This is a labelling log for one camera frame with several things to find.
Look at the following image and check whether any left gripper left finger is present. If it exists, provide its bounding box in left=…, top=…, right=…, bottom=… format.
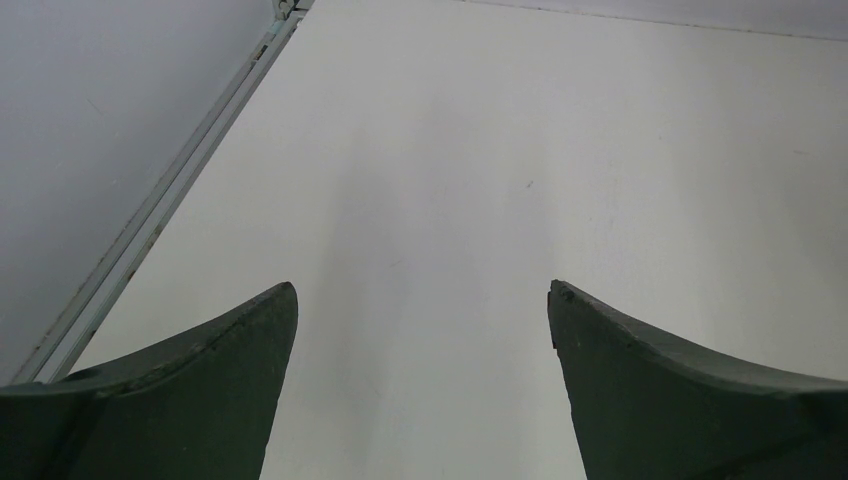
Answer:
left=1, top=282, right=298, bottom=479

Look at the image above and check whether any aluminium frame rail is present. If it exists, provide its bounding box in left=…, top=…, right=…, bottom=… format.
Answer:
left=1, top=1, right=311, bottom=385

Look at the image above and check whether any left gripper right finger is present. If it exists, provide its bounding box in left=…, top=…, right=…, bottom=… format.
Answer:
left=547, top=280, right=847, bottom=479

